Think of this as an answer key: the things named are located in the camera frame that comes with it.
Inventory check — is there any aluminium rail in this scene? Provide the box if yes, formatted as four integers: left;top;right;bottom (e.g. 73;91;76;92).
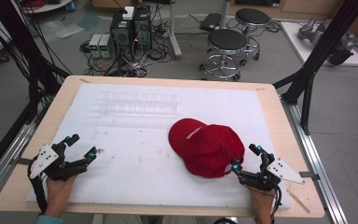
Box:
0;119;43;208
280;95;350;224

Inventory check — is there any clear plastic compartment tray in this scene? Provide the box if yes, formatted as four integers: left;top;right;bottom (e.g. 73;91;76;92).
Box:
100;90;180;119

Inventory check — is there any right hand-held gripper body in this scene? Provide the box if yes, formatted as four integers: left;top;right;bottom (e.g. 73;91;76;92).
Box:
239;152;306;192

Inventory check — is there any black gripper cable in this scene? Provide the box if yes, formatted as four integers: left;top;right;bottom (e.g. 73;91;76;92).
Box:
27;163;49;215
270;186;283;224

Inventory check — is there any grey stand leg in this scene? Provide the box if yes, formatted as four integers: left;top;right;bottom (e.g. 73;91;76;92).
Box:
167;0;184;61

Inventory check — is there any red baseball cap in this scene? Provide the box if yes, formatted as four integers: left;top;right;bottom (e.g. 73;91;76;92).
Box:
168;118;246;179

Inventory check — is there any black metal frame post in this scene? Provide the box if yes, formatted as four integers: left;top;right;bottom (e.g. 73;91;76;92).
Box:
0;0;73;126
272;0;358;136

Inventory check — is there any grey metal table clamp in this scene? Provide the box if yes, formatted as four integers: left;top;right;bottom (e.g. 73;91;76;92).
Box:
298;171;322;182

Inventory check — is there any flat black case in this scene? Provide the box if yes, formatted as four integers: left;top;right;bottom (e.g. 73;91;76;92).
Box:
199;12;224;33

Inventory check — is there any small white box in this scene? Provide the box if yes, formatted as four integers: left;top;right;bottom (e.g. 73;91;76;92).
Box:
122;6;135;21

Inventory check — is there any person's right hand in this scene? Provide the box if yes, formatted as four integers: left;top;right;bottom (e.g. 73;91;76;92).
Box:
249;188;278;216

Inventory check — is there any white foam mat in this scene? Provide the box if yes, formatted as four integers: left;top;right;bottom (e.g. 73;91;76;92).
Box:
26;81;292;210

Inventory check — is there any tangle of floor cables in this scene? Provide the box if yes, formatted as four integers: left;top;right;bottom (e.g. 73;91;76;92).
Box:
79;29;174;78

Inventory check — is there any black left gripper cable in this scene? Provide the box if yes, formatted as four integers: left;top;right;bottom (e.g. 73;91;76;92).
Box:
27;163;49;215

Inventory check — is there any thin wooden stick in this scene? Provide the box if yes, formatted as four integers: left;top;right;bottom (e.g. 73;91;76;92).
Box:
285;189;310;215

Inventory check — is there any white floor board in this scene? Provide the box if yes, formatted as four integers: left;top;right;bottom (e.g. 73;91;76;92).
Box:
280;21;358;68

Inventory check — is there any grey metal pole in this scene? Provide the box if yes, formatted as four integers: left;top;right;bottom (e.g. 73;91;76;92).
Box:
219;0;232;31

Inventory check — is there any black round stool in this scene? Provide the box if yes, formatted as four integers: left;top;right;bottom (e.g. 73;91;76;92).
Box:
200;28;250;82
234;7;271;63

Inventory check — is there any person's left hand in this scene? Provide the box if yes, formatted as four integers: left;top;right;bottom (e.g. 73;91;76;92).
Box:
45;175;78;209

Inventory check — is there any white round table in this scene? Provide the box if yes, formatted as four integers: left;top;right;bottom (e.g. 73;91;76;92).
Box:
21;0;75;15

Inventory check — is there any clear plastic sheet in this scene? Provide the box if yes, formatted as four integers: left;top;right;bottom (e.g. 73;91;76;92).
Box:
39;18;86;41

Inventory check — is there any grey bench power supply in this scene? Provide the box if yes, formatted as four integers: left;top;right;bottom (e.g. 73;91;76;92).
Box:
99;34;115;59
88;33;103;59

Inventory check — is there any black computer tower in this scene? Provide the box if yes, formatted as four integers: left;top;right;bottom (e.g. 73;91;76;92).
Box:
109;10;135;62
132;5;154;51

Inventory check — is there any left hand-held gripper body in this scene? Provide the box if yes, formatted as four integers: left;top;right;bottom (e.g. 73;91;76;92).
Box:
27;141;90;182

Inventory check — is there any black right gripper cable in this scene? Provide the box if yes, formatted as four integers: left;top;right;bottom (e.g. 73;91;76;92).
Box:
270;186;283;224

